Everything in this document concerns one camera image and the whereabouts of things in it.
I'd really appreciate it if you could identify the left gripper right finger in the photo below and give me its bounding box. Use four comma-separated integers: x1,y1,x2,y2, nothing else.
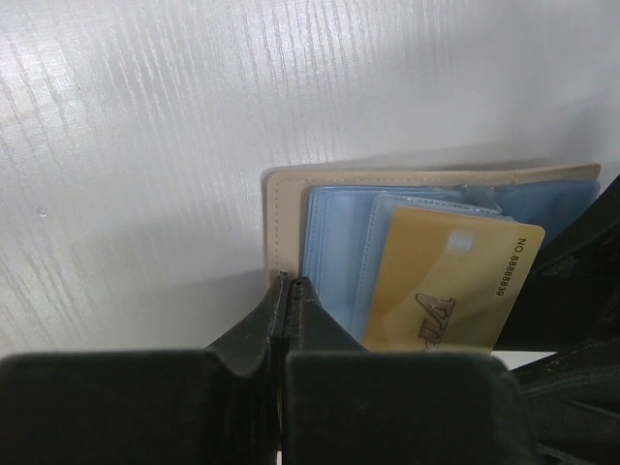
283,279,540,464

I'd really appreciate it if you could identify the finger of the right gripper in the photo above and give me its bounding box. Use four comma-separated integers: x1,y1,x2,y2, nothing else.
498,181,619,464

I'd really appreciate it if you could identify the beige card holder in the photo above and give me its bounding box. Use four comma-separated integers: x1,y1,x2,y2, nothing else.
263,164,601,341

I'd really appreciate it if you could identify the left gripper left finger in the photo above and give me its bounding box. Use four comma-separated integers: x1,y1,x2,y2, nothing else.
1,276,287,464

